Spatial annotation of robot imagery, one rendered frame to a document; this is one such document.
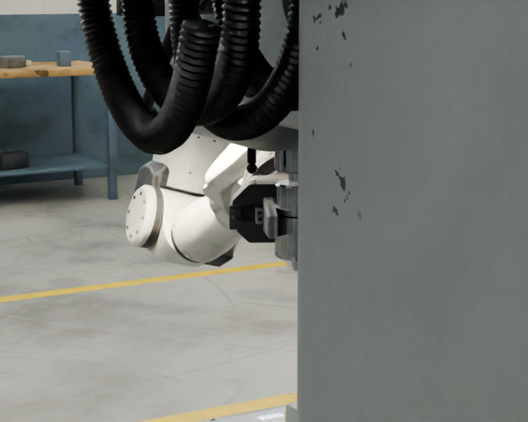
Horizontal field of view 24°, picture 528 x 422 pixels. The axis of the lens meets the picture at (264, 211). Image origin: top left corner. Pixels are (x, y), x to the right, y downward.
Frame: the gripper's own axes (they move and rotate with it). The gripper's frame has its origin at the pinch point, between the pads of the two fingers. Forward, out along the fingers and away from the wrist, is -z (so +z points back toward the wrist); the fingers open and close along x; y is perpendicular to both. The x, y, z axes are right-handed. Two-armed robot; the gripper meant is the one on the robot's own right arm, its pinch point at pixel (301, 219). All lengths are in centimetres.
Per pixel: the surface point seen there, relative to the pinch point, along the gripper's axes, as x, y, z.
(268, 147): -3.7, -8.2, -11.1
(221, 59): -8.4, -17.4, -39.8
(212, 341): 1, 127, 369
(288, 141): -2.1, -8.8, -11.3
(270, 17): -4.2, -18.8, -19.2
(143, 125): -12.8, -13.4, -36.3
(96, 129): -73, 95, 791
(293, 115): -2.8, -12.2, -22.1
